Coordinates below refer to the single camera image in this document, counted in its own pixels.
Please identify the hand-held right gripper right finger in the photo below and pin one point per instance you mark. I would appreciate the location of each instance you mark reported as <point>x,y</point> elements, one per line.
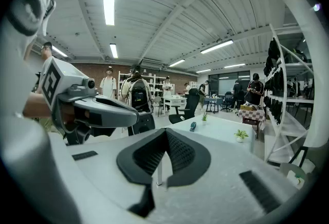
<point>187,158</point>

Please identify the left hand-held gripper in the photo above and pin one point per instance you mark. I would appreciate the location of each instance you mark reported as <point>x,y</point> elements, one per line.
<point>64,74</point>

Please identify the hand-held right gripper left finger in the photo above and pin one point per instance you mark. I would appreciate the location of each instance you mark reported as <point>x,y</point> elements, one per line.
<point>144,156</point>

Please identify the teal rectangular block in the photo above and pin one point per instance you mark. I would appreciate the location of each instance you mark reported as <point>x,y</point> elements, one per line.
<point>193,127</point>

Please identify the person's left forearm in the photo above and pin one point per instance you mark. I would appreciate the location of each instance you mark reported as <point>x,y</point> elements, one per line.
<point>36,106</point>

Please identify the person's left hand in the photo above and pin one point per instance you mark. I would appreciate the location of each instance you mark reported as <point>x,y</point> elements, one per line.
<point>67,113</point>

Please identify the black equipment backpack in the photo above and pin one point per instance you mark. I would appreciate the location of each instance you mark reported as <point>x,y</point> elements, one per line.
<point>141,97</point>

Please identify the dark grey rounded pod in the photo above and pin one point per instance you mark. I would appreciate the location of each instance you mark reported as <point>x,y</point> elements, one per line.
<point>144,125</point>

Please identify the white cylinder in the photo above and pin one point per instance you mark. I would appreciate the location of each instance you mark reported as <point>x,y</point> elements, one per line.
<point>182,118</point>

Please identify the light grey chair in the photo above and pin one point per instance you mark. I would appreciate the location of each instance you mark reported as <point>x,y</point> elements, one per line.
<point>157,102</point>

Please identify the white shelf unit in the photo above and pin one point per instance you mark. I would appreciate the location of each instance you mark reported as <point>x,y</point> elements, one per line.
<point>154,84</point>

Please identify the green spiky potted plant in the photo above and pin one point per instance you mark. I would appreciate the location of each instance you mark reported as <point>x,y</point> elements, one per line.
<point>204,118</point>

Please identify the light blue floral tablecloth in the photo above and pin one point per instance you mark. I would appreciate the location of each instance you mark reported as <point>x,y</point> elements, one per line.
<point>221,128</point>

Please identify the black office chair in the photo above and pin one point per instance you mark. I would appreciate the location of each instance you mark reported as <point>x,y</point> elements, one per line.
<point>227,99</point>
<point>190,104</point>

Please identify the yellow-green leafy potted plant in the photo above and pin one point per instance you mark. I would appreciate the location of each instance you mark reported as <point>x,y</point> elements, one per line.
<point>241,135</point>

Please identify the white desk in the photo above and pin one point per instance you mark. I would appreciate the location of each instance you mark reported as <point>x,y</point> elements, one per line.
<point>176,101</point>

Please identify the blue-topped table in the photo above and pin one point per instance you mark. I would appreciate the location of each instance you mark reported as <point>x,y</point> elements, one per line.
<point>214,99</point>

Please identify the table with red checkered cloth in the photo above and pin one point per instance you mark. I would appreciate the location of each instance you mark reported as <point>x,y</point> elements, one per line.
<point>253,115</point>

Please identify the grey-green chair with black legs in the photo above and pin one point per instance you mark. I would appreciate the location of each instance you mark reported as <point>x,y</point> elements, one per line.
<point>288,169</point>

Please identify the person's printed white t-shirt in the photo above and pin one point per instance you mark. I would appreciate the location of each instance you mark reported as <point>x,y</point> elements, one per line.
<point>15,63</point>

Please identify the white card with green mark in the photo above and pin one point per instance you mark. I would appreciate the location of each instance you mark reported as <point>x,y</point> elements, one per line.
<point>298,177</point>

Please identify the white metal rack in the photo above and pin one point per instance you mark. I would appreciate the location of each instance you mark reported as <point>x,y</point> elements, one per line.
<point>300,101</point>

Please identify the row of black bags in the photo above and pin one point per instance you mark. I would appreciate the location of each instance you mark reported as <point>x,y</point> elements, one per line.
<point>273,51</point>

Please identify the small round gripper camera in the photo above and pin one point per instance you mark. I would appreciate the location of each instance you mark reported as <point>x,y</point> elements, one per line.
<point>91,84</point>

